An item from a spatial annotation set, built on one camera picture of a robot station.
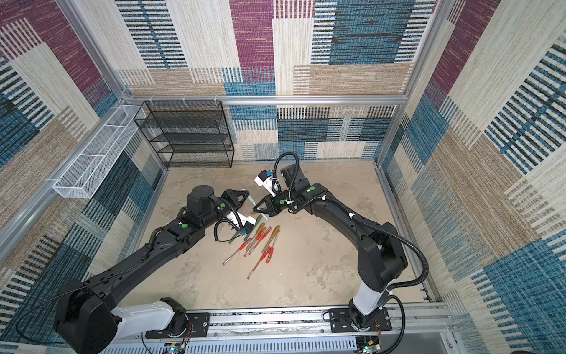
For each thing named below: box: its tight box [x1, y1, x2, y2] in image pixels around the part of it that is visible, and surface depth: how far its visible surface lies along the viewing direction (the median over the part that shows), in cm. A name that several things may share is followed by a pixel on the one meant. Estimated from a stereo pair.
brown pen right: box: [261, 224, 281, 253], surface depth 96 cm
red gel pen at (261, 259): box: [246, 246, 272, 280], surface depth 89 cm
